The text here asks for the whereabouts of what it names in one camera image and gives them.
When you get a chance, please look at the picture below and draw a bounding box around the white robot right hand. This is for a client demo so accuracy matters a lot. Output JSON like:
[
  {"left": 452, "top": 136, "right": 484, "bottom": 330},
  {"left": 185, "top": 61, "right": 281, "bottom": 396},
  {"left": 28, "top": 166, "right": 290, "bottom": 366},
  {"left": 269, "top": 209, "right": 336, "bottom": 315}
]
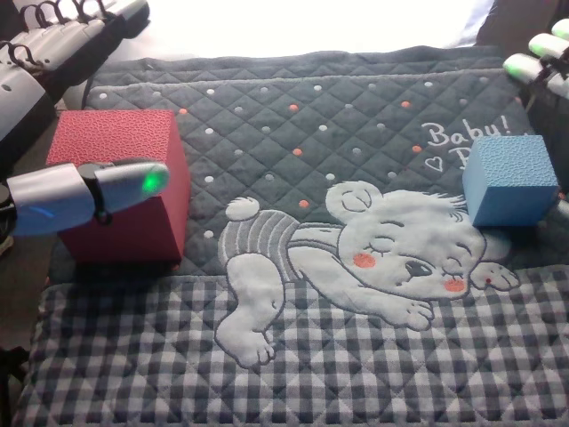
[{"left": 501, "top": 17, "right": 569, "bottom": 228}]

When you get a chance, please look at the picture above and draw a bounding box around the dark brown object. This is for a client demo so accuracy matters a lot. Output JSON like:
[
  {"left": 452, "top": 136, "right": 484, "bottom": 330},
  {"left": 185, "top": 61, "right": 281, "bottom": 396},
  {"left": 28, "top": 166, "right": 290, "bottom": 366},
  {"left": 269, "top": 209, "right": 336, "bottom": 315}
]
[{"left": 476, "top": 0, "right": 569, "bottom": 48}]

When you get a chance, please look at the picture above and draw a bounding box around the blue foam cube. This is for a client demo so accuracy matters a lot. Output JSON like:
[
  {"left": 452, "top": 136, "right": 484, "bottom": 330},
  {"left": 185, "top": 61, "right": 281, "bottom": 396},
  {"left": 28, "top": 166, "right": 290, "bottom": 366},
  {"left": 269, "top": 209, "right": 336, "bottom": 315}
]
[{"left": 461, "top": 134, "right": 560, "bottom": 230}]

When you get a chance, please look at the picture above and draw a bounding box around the grey quilt with printed bear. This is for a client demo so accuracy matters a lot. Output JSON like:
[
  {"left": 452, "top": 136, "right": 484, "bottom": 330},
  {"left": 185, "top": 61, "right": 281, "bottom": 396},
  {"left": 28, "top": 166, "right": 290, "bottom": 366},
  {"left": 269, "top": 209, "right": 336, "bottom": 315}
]
[{"left": 11, "top": 44, "right": 569, "bottom": 427}]

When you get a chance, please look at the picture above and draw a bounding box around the red foam cube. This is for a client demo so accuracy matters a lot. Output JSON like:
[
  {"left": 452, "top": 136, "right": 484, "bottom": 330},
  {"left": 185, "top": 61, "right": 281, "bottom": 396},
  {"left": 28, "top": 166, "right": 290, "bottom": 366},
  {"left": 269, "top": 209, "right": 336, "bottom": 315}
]
[{"left": 45, "top": 109, "right": 193, "bottom": 267}]

